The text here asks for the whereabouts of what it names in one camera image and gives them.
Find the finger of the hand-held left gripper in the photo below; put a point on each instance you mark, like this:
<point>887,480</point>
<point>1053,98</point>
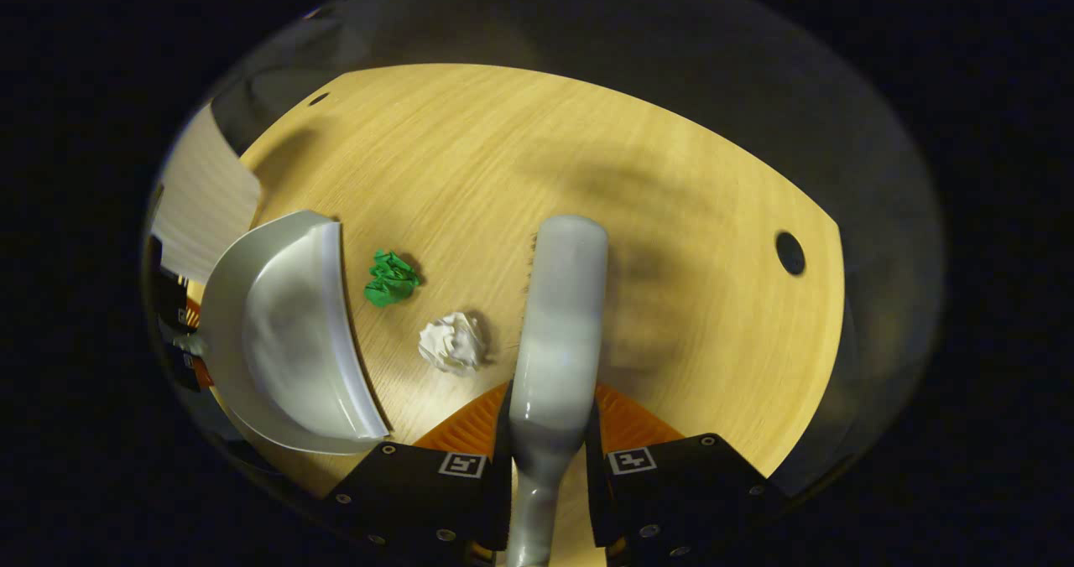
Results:
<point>176,307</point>
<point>186,364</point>

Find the green paper ball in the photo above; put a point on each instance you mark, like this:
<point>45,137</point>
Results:
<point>390,280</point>

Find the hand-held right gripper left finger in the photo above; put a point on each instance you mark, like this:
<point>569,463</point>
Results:
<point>411,500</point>

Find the white plastic dustpan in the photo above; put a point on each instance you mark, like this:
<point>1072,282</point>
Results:
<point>294,340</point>

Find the white paper ball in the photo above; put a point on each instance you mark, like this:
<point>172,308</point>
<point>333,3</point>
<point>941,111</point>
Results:
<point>453,345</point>

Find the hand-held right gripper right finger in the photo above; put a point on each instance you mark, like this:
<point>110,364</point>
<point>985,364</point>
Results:
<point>688,491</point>

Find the small white broom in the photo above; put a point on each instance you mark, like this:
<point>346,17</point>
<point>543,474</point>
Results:
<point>558,315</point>

